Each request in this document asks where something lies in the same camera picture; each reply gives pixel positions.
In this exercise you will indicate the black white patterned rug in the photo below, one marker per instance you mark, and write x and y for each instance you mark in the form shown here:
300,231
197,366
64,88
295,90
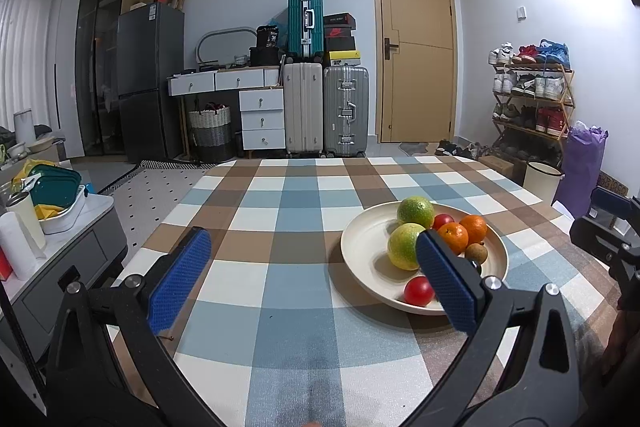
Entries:
155,197

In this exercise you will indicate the red tomato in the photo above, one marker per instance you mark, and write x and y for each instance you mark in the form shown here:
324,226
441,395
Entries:
442,222
419,291

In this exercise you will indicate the silver hard suitcase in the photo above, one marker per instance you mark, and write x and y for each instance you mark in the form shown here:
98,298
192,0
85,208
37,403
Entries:
346,109

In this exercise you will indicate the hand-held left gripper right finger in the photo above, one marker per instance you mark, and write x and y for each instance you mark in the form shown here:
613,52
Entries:
445,277

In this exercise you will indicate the cream tumbler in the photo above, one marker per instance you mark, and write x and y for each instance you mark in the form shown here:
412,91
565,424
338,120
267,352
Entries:
25,222

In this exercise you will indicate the oval mirror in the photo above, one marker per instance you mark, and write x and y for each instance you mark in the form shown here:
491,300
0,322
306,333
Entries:
210,38

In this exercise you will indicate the brown patterned mat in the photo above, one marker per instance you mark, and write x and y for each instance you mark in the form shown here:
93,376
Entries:
614,183

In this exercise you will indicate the white curtain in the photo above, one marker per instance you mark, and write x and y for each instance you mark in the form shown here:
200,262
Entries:
25,57

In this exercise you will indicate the checked blue brown tablecloth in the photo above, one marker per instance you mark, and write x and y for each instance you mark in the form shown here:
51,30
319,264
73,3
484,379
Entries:
300,297

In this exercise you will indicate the green citrus fruit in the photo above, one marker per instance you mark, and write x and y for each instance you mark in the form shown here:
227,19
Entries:
415,212

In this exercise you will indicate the dark grey fridge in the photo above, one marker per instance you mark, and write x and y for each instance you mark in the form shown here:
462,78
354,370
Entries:
150,82

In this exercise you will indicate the yellow-green citrus fruit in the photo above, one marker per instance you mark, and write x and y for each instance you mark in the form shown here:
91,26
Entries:
402,247

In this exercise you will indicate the orange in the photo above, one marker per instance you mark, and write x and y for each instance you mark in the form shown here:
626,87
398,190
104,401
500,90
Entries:
454,238
474,228

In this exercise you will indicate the cream trash bin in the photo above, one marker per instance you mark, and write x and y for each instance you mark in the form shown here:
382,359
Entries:
542,184

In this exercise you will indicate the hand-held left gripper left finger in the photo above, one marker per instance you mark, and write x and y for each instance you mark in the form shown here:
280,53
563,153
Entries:
180,277

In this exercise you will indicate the cream round plate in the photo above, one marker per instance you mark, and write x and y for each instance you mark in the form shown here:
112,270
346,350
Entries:
370,257

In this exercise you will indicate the white drawer desk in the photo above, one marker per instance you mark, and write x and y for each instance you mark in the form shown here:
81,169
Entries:
262,117

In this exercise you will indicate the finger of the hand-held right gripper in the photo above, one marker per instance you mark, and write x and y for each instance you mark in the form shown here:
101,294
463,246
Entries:
600,242
612,203

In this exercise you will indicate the black storage box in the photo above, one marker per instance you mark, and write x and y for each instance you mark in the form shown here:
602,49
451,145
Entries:
265,57

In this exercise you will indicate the dark purple plum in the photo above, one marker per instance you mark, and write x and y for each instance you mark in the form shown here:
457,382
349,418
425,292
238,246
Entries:
476,268

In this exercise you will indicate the woven grey white basket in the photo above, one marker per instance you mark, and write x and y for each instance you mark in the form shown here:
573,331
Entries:
211,134

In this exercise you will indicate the person's right hand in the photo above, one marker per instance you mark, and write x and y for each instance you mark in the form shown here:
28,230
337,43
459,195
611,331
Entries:
622,342

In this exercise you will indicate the brown cardboard box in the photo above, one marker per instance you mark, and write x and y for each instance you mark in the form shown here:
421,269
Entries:
502,169

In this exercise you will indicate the white pedal bin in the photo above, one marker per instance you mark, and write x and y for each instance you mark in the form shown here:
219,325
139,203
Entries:
24,127

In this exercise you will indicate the white paper towel roll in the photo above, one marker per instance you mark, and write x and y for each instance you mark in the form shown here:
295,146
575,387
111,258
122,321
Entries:
15,252

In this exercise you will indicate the white dish rack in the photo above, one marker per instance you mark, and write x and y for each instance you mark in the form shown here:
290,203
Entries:
60,202

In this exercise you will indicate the tall dark glass cabinet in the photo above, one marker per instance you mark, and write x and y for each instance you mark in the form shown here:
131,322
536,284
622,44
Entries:
100,67

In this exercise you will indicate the beige hard suitcase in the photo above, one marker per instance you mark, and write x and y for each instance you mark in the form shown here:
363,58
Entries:
303,107

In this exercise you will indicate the scattered loose shoes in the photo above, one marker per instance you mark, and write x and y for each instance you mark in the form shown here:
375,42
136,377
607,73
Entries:
465,150

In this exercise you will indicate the grey side table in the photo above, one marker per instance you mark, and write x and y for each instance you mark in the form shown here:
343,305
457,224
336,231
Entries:
75,267

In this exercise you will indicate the grey door mat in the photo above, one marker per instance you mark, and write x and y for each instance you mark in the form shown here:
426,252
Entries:
415,149

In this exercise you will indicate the tan wooden door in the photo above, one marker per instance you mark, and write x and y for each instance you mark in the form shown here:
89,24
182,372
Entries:
415,57

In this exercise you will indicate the teal hard suitcase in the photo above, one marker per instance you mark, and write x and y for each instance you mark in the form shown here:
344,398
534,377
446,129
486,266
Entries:
305,22

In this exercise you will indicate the purple bag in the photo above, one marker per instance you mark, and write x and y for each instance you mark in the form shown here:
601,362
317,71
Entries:
580,172

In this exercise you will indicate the black labelled bag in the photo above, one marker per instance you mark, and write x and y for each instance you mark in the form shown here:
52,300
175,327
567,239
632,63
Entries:
267,37

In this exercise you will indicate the yellow black shoe box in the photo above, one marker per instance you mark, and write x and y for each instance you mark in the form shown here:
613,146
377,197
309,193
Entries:
344,58

